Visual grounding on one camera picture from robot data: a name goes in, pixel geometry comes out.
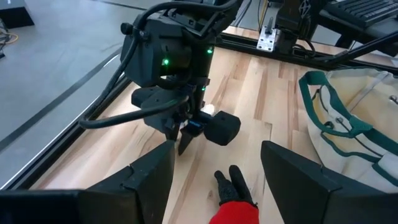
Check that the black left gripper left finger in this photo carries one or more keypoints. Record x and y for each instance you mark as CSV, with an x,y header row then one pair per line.
x,y
140,193

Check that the black laptop stand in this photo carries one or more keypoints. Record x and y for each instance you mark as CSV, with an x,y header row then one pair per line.
x,y
373,34

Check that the black metal table frame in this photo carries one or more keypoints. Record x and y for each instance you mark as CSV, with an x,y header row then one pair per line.
x,y
245,42

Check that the silver metal bracket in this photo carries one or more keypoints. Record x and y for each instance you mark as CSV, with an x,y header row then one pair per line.
x,y
266,39

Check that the beige green gardening bag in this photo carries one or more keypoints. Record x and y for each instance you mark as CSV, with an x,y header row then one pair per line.
x,y
342,102

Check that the black floor box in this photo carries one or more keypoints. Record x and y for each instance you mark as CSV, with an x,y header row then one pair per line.
x,y
15,12

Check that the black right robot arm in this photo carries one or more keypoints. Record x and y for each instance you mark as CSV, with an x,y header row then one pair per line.
x,y
155,46

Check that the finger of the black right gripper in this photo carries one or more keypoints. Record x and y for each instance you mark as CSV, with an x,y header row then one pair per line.
x,y
173,133
186,140

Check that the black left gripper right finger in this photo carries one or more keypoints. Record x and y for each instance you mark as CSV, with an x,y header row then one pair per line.
x,y
311,196

